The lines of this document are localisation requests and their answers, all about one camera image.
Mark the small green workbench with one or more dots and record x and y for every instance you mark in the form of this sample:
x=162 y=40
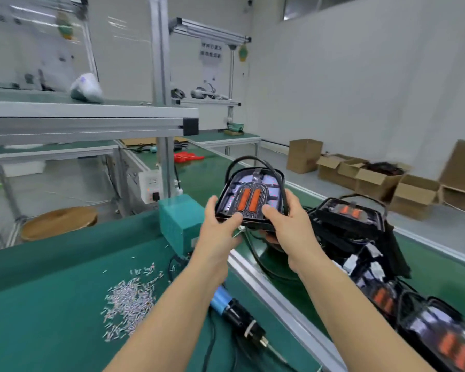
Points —
x=46 y=151

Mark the flat brown cardboard sheet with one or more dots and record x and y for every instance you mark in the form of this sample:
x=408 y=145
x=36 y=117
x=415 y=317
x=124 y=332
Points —
x=461 y=178

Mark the person's right hand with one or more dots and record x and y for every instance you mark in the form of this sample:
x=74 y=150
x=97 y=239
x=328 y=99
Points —
x=294 y=232

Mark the heap of small silver screws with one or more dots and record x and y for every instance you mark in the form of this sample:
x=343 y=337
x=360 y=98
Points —
x=128 y=302

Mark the person's left forearm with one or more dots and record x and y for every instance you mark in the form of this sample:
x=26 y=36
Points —
x=167 y=325

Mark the round brown wooden stool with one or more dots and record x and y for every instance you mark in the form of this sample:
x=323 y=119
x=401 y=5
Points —
x=58 y=222

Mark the person's left hand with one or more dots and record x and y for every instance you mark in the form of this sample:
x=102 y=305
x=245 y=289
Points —
x=217 y=240

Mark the red tool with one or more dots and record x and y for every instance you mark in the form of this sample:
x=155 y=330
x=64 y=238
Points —
x=187 y=157

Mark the black cover orange strips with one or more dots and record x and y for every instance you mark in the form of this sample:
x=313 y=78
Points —
x=248 y=200

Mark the brown cardboard box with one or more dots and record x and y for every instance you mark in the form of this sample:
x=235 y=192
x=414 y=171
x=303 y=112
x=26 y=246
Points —
x=304 y=155
x=337 y=170
x=380 y=182
x=413 y=196

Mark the teal power supply box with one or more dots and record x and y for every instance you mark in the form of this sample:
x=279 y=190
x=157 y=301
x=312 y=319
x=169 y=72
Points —
x=182 y=220

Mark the green workbench white legs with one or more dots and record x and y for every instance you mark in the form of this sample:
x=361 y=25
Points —
x=225 y=138

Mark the blue black electric screwdriver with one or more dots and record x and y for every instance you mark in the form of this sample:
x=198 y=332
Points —
x=236 y=312

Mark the aluminium shelf frame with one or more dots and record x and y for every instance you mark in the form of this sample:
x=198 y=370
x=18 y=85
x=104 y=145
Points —
x=85 y=120

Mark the white power strip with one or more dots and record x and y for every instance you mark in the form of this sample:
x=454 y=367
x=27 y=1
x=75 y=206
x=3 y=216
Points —
x=149 y=184

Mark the person's right forearm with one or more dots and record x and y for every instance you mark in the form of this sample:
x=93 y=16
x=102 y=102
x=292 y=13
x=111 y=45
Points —
x=356 y=321

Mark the white handheld device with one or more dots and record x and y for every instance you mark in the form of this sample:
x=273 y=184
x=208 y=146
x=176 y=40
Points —
x=87 y=87

